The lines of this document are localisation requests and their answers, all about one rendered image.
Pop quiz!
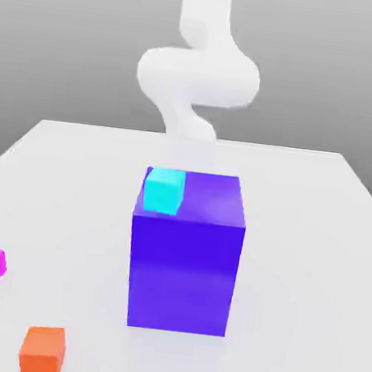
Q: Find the small cyan cube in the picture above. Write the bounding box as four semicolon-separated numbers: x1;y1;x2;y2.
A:
141;166;188;218

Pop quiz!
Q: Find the small orange cube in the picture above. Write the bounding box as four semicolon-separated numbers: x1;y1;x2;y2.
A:
17;323;69;372

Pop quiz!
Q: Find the large blue box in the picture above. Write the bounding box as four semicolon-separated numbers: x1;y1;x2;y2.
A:
120;164;252;340

